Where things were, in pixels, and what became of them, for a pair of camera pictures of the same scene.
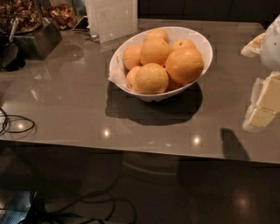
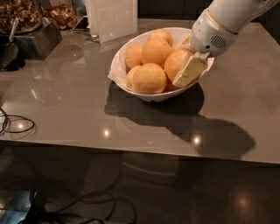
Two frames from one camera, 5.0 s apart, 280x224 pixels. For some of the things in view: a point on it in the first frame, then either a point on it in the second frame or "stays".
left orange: [131, 56] stays
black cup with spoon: [10, 59] stays
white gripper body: [271, 46] → [210, 35]
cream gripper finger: [264, 103] → [192, 69]
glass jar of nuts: [28, 13] stays
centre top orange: [154, 50] stays
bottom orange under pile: [173, 86] stays
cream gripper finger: [254, 47] → [187, 40]
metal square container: [41, 45] stays
